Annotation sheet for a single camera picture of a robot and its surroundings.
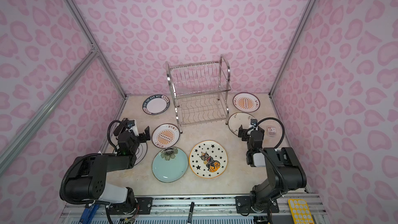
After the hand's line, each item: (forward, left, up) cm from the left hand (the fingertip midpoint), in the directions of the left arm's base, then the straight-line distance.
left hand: (141, 125), depth 91 cm
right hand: (0, -65, -1) cm, 65 cm away
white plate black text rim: (+25, -2, -11) cm, 27 cm away
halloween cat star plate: (-17, -39, -10) cm, 44 cm away
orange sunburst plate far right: (+24, -69, -9) cm, 73 cm away
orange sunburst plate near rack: (-2, -13, -10) cm, 16 cm away
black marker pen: (-42, -30, -10) cm, 53 cm away
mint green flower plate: (-20, -18, -8) cm, 28 cm away
